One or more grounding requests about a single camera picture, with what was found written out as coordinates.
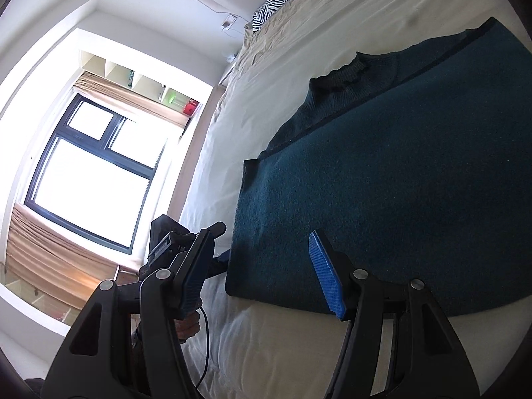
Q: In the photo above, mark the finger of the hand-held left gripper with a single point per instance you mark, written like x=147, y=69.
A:
x=218, y=266

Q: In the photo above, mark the green plastic stool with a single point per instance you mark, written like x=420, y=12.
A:
x=170, y=99

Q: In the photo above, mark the dark framed window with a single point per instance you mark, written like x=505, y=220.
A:
x=91, y=183

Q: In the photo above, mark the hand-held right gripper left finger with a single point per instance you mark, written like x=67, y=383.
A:
x=193, y=282

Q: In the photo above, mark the bed with beige sheet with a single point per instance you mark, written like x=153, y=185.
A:
x=270, y=50

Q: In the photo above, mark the dark green sweater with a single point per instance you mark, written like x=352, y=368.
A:
x=395, y=174

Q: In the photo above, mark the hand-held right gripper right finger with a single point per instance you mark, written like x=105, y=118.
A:
x=328, y=278

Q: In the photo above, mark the person's left hand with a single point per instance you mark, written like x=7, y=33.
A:
x=189, y=328

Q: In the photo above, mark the beige nightstand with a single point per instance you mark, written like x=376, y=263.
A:
x=227, y=75

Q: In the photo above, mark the wall socket with charger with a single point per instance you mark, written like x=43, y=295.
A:
x=229, y=21

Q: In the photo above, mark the red box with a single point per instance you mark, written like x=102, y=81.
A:
x=190, y=107

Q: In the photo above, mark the white shelf unit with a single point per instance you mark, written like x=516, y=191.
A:
x=116, y=68
x=37, y=295

